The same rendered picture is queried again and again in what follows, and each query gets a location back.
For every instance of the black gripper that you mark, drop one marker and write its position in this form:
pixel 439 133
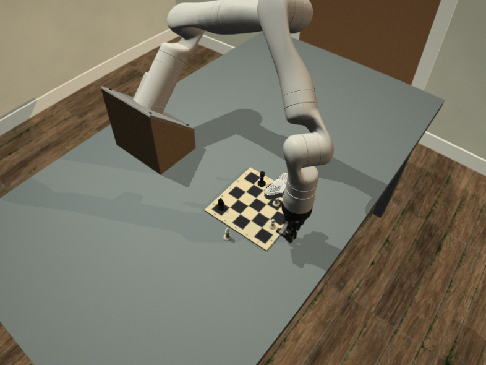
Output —
pixel 291 224

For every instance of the chessboard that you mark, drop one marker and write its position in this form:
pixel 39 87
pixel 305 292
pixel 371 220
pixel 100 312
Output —
pixel 247 211

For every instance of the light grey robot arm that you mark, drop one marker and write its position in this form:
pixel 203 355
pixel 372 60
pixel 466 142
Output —
pixel 275 18

